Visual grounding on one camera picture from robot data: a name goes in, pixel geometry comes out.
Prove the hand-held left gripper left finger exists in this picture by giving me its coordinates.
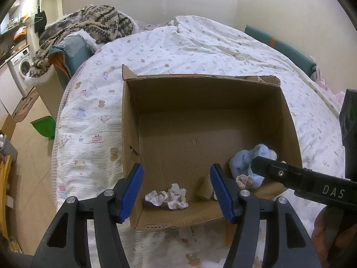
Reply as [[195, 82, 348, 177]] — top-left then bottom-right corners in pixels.
[[30, 163, 145, 268]]

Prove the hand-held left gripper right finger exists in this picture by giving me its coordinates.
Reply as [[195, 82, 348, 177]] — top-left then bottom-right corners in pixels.
[[210, 163, 322, 268]]

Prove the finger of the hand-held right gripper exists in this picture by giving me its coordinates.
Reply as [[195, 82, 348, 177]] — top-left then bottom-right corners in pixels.
[[251, 156, 300, 191]]

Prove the small pinkish white scrunchie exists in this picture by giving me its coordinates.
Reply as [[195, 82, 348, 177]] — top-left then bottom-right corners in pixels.
[[236, 174, 253, 191]]

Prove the light blue soft cloth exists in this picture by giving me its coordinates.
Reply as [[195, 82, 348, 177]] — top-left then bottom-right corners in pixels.
[[229, 143, 278, 189]]

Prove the person's right hand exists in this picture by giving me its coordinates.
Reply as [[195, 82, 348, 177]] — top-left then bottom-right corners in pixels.
[[311, 205, 357, 268]]

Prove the white paper label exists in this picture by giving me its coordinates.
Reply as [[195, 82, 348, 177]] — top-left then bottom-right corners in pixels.
[[178, 226, 208, 245]]

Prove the pink cloth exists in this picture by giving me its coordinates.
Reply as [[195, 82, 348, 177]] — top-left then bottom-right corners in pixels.
[[309, 56, 346, 104]]

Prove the green dustpan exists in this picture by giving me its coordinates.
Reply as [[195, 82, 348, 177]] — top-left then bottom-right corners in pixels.
[[30, 116, 56, 140]]

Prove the yellow wooden chair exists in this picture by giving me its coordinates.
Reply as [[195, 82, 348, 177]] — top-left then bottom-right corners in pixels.
[[0, 155, 14, 239]]

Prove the grey bin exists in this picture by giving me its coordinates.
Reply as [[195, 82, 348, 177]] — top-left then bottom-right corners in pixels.
[[0, 134, 18, 159]]

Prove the brown floor mat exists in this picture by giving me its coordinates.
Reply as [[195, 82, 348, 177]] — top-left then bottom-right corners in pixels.
[[12, 87, 40, 123]]

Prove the small brown cardboard box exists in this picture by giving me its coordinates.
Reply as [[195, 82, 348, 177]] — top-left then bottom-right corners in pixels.
[[0, 114, 17, 140]]

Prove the white printed quilt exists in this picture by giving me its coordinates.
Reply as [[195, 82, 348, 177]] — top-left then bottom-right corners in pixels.
[[51, 15, 349, 268]]

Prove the white washing machine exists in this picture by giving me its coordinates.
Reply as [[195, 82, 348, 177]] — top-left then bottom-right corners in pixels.
[[8, 47, 35, 97]]

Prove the brown patterned knit blanket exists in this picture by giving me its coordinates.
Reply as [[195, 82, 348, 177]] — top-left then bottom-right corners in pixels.
[[29, 4, 135, 79]]

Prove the teal wall pad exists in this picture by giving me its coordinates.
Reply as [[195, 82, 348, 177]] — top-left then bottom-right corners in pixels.
[[244, 25, 317, 76]]

